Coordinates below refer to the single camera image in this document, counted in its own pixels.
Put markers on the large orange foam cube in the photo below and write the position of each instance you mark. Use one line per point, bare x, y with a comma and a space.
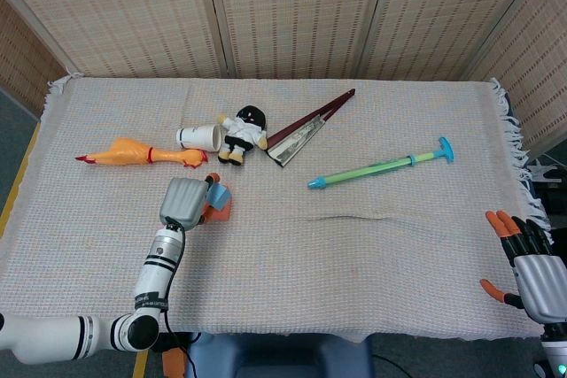
221, 215

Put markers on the orange plastic part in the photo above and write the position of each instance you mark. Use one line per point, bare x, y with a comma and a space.
173, 362

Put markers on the white paper cup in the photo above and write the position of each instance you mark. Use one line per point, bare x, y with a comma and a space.
197, 136

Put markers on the beige woven tablecloth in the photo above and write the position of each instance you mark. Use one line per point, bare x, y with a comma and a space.
310, 263

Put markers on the yellow floor tape strip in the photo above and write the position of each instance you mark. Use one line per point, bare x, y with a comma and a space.
140, 364
17, 179

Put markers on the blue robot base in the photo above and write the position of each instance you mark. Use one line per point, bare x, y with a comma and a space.
283, 358

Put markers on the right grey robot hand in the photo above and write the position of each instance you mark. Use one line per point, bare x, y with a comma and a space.
540, 285

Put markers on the medium blue foam cube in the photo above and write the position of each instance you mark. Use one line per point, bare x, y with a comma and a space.
220, 195

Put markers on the dark red folding fan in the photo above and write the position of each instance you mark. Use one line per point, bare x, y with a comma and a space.
294, 141

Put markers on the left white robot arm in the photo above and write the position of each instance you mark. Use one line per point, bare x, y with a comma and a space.
155, 272

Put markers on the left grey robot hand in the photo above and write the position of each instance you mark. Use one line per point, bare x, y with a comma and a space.
184, 203

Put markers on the yellow rubber chicken toy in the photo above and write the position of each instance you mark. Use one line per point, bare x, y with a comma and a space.
128, 153

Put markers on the woven folding screen panel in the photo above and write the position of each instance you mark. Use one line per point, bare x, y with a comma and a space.
124, 10
297, 10
443, 10
536, 64
22, 64

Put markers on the white metal bracket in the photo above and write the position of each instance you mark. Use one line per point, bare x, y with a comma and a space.
542, 173

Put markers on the green blue water squirter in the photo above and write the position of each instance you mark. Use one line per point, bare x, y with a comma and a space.
376, 168

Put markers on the black white plush doll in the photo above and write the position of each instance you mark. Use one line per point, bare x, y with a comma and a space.
241, 132

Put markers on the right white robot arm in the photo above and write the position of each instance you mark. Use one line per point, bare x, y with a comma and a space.
556, 351

